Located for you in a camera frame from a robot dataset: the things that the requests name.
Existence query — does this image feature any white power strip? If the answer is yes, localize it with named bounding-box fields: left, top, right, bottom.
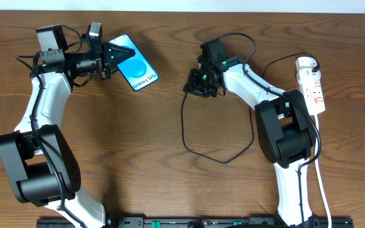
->
left=295, top=56, right=326, bottom=115

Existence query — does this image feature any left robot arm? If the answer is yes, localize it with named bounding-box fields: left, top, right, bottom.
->
left=0, top=22, right=135, bottom=227

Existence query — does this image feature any blue Galaxy smartphone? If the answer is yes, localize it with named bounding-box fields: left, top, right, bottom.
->
left=110, top=34, right=159, bottom=92

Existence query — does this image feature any black USB charging cable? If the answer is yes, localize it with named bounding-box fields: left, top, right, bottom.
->
left=180, top=52, right=321, bottom=165

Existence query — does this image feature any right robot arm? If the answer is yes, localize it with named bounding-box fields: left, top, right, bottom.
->
left=183, top=39, right=321, bottom=227

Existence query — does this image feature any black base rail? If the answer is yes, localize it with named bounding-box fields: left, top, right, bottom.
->
left=35, top=216, right=354, bottom=228

